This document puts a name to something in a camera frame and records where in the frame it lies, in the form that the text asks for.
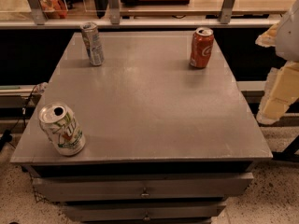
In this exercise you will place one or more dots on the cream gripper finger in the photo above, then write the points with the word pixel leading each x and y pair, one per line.
pixel 268 38
pixel 281 90

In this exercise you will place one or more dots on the silver blue redbull can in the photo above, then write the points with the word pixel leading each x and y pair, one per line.
pixel 92 43

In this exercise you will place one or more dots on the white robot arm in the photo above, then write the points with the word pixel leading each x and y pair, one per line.
pixel 287 39

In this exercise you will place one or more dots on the red coca-cola can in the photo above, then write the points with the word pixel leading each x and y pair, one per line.
pixel 202 44

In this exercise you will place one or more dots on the white green 7up can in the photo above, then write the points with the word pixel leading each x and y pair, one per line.
pixel 57 120

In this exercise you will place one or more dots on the grey upper drawer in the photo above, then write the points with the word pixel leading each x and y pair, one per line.
pixel 142 187

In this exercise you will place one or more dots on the grey drawer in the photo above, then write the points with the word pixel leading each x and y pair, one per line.
pixel 142 187
pixel 143 211

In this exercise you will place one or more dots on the grey lower drawer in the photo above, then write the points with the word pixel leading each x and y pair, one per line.
pixel 143 211

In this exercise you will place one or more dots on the orange plastic bag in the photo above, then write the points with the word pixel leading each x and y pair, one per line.
pixel 54 6

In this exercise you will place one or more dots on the grey metal rail frame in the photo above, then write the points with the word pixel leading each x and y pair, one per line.
pixel 17 14

